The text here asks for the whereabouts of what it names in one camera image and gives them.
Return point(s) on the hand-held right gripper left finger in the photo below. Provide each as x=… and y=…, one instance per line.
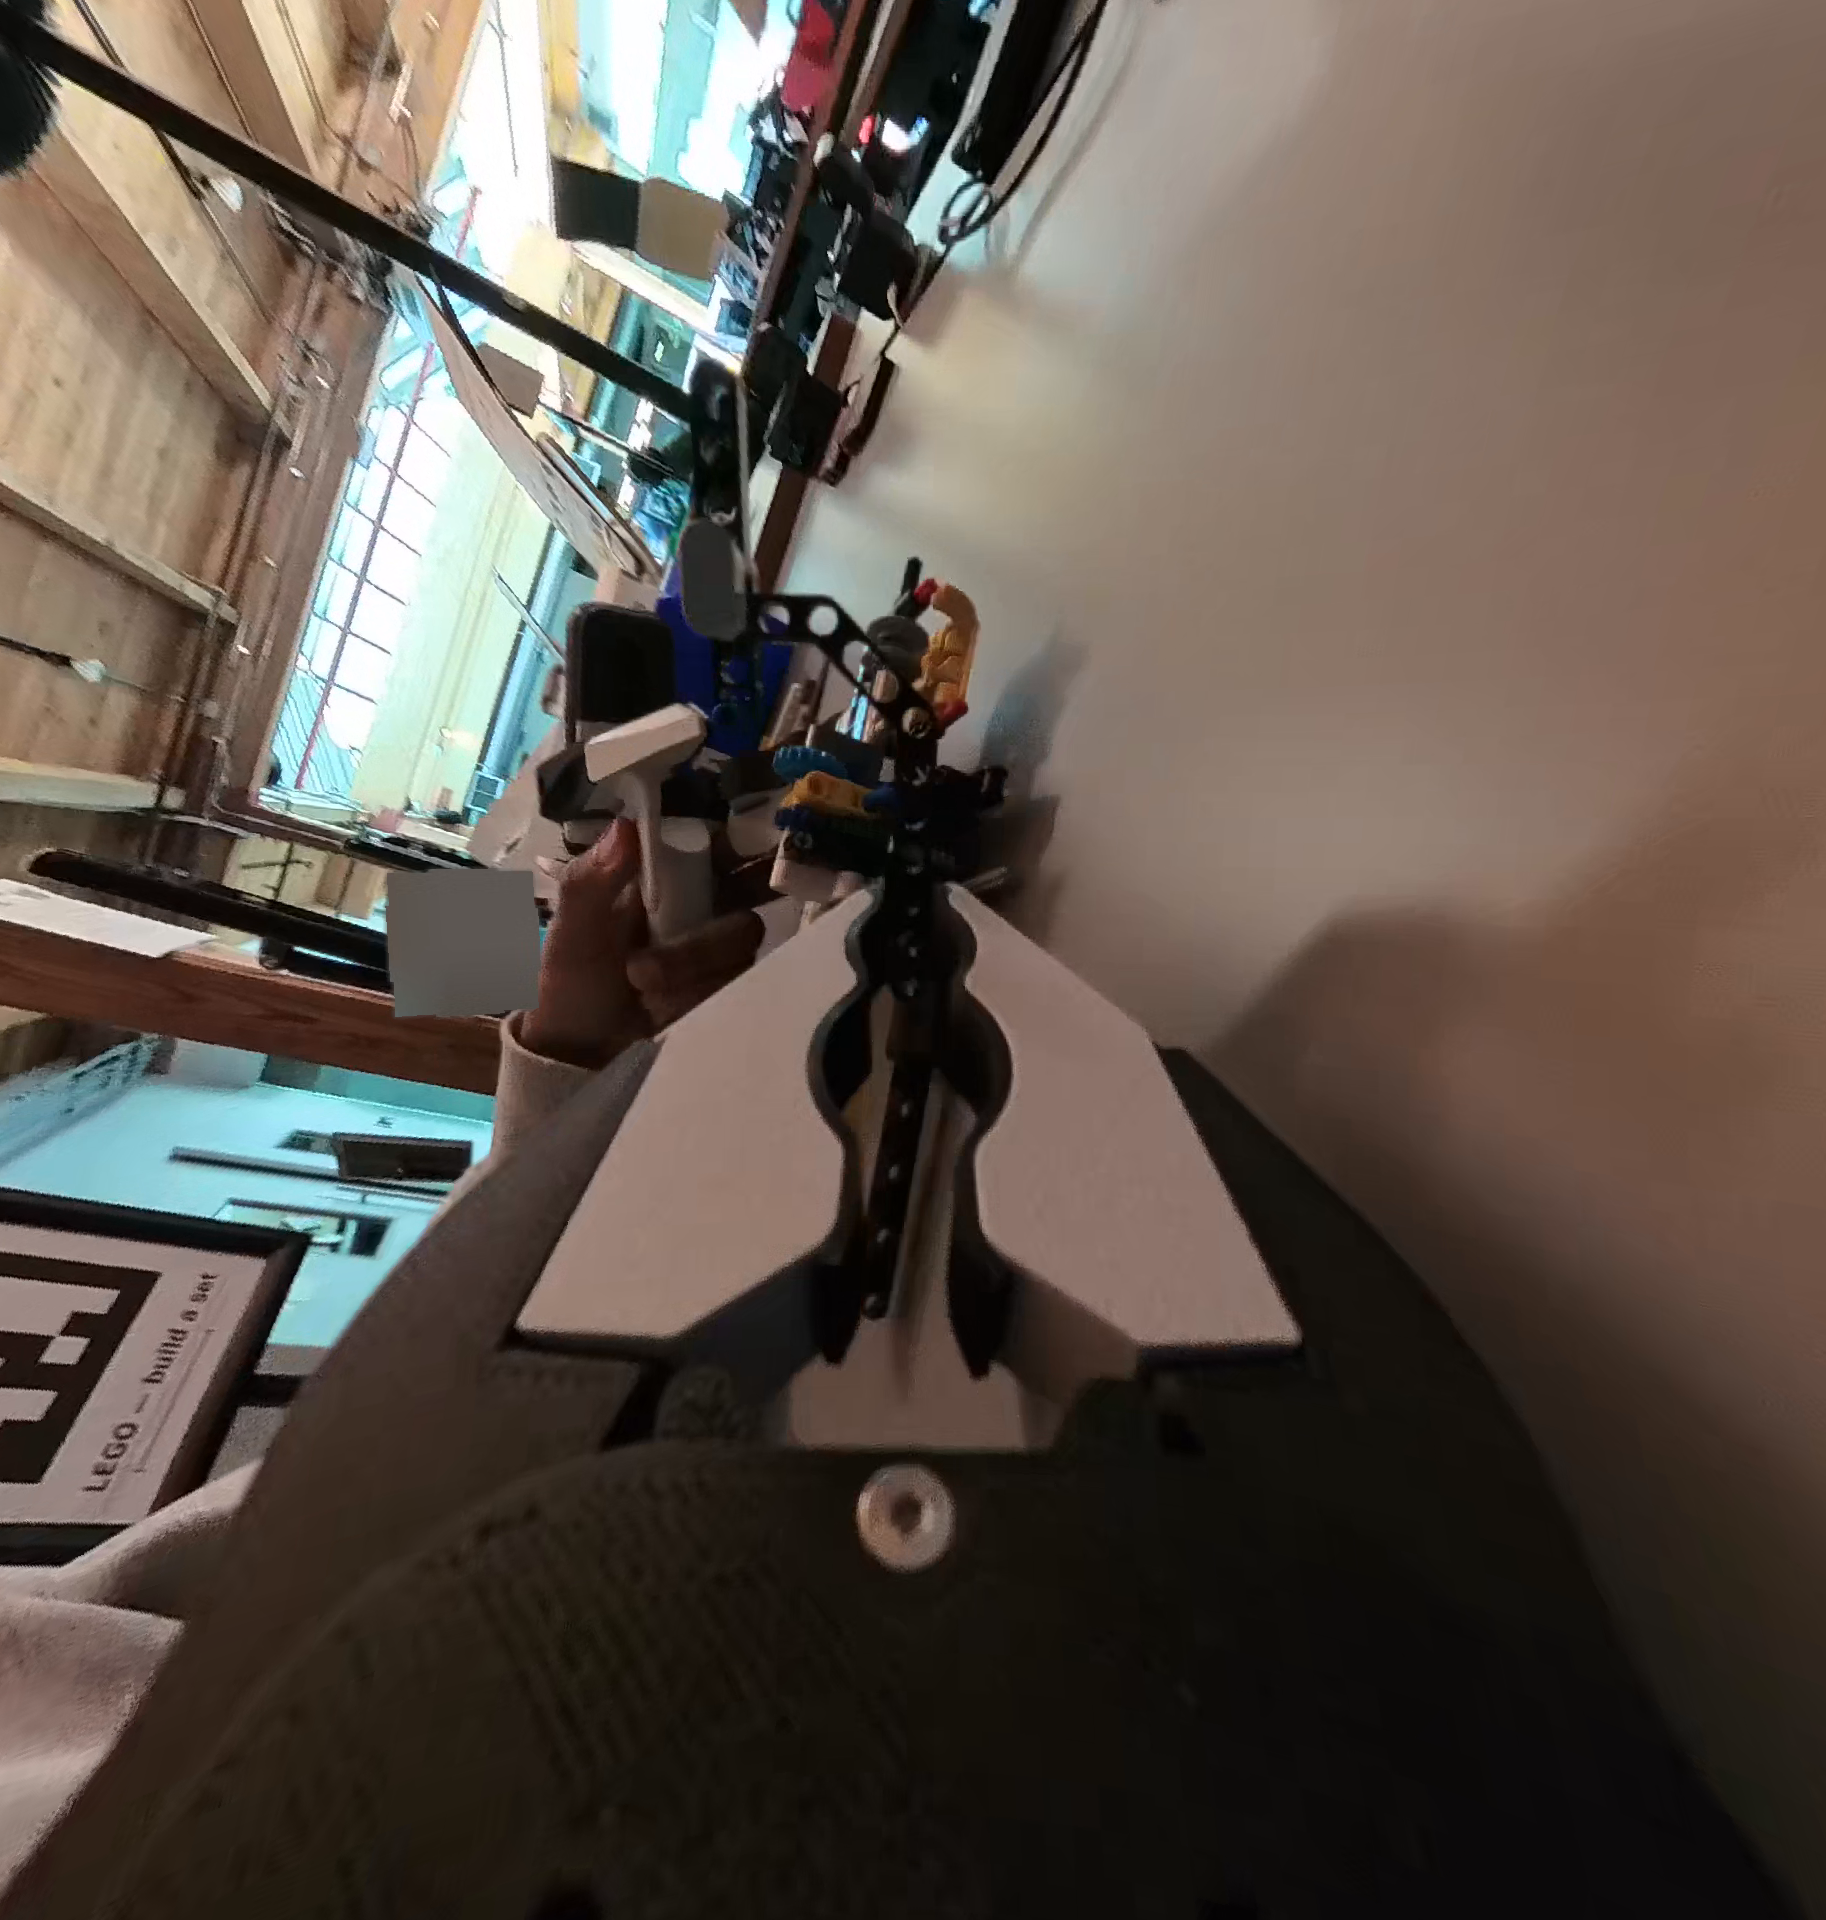
x=688, y=1186

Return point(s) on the blue plastic bin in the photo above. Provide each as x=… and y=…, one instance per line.
x=669, y=617

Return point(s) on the black boom pole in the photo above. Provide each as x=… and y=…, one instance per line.
x=374, y=226

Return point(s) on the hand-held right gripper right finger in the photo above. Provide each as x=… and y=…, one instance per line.
x=1123, y=1186

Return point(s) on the framed tag sign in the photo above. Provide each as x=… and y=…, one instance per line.
x=87, y=1351

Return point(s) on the person's left hand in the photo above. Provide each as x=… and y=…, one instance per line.
x=599, y=961

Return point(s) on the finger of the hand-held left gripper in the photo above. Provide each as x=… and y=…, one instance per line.
x=819, y=888

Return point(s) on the multicoloured lego model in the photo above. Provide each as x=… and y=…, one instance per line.
x=901, y=1051

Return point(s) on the cardboard box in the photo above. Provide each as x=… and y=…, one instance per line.
x=659, y=217

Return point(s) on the person's left forearm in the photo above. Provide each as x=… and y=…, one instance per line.
x=404, y=1306

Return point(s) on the white paper sheet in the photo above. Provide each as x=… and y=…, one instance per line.
x=57, y=907

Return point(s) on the brown wooden ledge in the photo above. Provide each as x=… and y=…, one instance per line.
x=254, y=998

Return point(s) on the row of black equipment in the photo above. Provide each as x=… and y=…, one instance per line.
x=853, y=255

